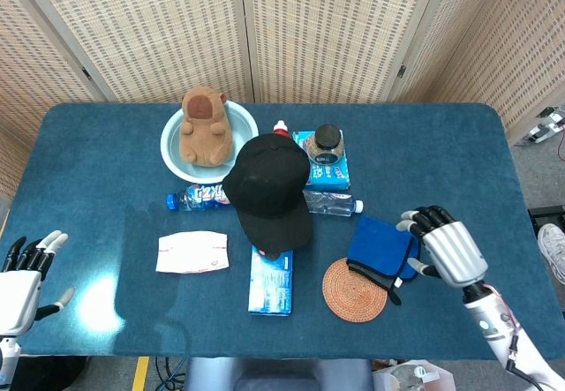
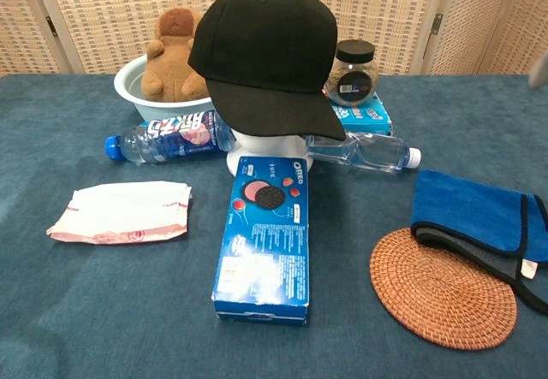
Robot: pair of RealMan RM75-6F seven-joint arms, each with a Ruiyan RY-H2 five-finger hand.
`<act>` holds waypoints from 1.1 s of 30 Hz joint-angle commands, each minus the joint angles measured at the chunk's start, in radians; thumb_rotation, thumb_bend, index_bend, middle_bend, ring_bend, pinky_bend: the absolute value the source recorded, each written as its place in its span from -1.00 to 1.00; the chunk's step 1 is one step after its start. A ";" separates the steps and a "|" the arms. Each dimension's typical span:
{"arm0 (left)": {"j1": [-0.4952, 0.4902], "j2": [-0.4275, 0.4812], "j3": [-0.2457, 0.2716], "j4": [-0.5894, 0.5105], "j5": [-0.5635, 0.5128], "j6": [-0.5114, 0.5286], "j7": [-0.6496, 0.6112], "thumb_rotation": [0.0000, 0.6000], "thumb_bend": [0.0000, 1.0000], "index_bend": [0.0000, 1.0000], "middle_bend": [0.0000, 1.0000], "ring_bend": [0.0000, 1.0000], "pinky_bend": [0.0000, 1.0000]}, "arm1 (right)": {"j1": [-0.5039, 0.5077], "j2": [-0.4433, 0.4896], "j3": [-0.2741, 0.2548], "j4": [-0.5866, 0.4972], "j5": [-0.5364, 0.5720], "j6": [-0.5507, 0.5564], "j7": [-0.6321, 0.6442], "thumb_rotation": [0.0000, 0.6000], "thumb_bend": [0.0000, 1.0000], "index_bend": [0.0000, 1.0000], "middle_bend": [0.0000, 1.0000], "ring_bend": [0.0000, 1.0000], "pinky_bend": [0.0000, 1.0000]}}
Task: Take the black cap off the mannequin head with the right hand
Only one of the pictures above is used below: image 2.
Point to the blue towel with black trim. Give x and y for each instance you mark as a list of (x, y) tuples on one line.
[(466, 208)]

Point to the glass jar with black lid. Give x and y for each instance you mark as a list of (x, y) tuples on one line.
[(351, 79)]

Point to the pink white wet wipes pack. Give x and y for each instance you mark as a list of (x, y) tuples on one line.
[(124, 212)]

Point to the light blue plastic basin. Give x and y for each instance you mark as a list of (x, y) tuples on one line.
[(128, 92)]

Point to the round woven rattan coaster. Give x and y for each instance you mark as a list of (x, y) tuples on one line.
[(436, 293)]

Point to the long blue Oreo box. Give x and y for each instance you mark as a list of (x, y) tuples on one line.
[(261, 246)]

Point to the clear water bottle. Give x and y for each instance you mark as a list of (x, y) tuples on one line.
[(368, 152)]

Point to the brown capybara plush toy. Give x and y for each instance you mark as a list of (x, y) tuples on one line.
[(167, 66)]

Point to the small blue Oreo box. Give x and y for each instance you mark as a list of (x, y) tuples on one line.
[(368, 116)]

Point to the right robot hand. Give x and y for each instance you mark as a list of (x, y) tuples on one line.
[(540, 73)]

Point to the black screen hinge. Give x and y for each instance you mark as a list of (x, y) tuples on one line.
[(51, 26), (436, 24)]

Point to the blue-label plastic drink bottle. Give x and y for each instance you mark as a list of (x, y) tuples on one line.
[(171, 139)]

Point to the woven folding screen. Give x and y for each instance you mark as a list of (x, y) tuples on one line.
[(128, 11)]

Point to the white foam mannequin head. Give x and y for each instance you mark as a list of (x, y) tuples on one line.
[(257, 146)]

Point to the black baseball cap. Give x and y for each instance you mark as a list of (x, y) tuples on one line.
[(265, 45)]

